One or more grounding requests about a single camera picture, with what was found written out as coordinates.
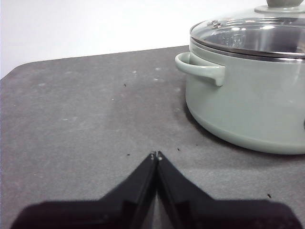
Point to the glass lid with green knob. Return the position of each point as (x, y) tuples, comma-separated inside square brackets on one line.
[(274, 9)]

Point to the pale green electric steamer pot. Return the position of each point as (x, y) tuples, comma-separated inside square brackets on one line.
[(250, 95)]

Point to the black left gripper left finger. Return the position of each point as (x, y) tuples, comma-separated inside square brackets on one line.
[(95, 214)]

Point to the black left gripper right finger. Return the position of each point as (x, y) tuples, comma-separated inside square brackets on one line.
[(214, 214)]

